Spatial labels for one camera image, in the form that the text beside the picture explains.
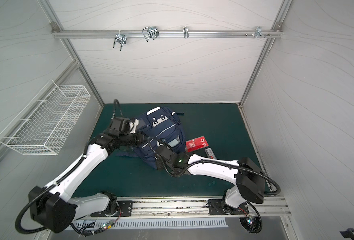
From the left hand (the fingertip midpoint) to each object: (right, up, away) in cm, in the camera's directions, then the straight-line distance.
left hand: (144, 138), depth 78 cm
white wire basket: (-45, +7, -10) cm, 46 cm away
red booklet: (+29, -6, +20) cm, 36 cm away
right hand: (+7, -11, 0) cm, 13 cm away
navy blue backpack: (+7, +5, +18) cm, 19 cm away
